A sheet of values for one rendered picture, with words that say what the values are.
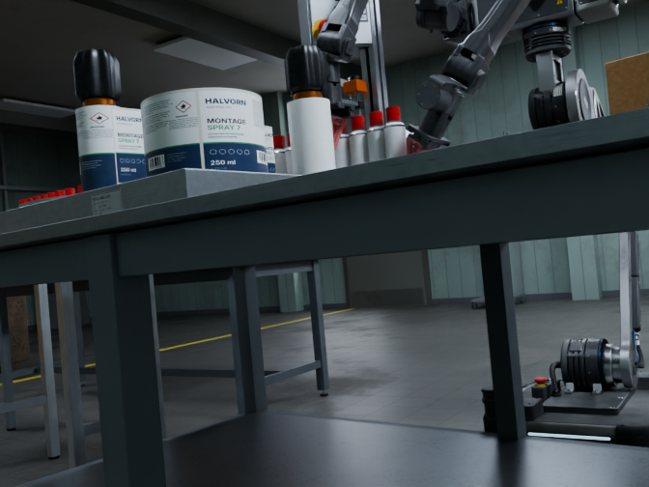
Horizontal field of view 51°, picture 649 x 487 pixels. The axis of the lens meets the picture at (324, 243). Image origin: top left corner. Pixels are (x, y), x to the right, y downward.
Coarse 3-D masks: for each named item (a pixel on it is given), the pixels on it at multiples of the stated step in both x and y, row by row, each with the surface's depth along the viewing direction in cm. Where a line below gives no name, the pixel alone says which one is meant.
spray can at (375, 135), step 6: (372, 114) 162; (378, 114) 162; (372, 120) 162; (378, 120) 162; (372, 126) 162; (378, 126) 162; (372, 132) 161; (378, 132) 161; (372, 138) 161; (378, 138) 161; (372, 144) 161; (378, 144) 161; (372, 150) 161; (378, 150) 161; (384, 150) 161; (372, 156) 161; (378, 156) 161; (384, 156) 161
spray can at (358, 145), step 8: (352, 120) 166; (360, 120) 165; (352, 128) 166; (360, 128) 165; (352, 136) 164; (360, 136) 164; (352, 144) 165; (360, 144) 164; (352, 152) 165; (360, 152) 164; (368, 152) 164; (352, 160) 165; (360, 160) 164; (368, 160) 164
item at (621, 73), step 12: (624, 60) 147; (636, 60) 145; (648, 60) 144; (612, 72) 149; (624, 72) 147; (636, 72) 145; (648, 72) 144; (612, 84) 149; (624, 84) 147; (636, 84) 145; (648, 84) 144; (612, 96) 149; (624, 96) 147; (636, 96) 145; (648, 96) 144; (612, 108) 149; (624, 108) 147; (636, 108) 146
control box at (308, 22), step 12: (300, 0) 179; (312, 0) 173; (324, 0) 174; (300, 12) 180; (312, 12) 173; (324, 12) 174; (300, 24) 181; (312, 24) 173; (360, 24) 177; (300, 36) 182; (312, 36) 174; (360, 36) 176; (360, 48) 179
